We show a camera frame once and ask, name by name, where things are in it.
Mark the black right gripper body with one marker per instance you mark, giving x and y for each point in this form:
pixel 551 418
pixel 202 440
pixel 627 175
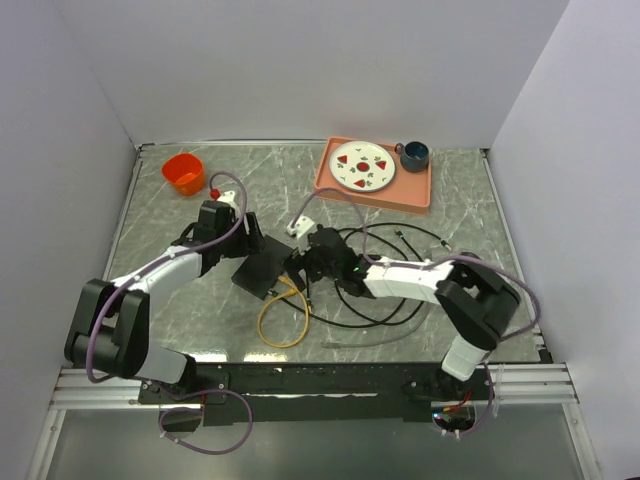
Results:
pixel 317 270

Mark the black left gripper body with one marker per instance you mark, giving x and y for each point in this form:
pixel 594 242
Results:
pixel 233 247

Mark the black network switch box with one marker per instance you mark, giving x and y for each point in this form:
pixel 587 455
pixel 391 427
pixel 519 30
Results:
pixel 259 272

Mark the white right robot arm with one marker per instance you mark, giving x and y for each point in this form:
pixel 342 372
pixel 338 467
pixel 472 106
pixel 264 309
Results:
pixel 475 297

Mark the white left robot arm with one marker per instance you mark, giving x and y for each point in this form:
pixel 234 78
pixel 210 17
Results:
pixel 110 329

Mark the orange plastic cup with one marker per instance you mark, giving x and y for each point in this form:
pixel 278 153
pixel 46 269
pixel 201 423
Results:
pixel 185 173

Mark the white strawberry pattern plate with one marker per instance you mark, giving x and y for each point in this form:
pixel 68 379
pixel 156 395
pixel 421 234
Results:
pixel 362 166

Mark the salmon pink tray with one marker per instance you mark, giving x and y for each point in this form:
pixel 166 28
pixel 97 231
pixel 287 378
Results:
pixel 408 193

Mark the dark blue mug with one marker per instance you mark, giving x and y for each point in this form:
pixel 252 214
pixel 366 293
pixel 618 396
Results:
pixel 414 156

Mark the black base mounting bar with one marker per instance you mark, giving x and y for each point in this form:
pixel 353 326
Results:
pixel 230 393

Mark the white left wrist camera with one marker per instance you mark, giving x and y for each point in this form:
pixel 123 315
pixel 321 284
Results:
pixel 228 197

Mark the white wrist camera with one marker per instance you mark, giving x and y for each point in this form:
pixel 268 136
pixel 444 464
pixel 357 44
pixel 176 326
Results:
pixel 300 227
pixel 228 197

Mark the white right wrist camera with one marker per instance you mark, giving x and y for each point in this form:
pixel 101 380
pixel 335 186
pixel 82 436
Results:
pixel 300 227

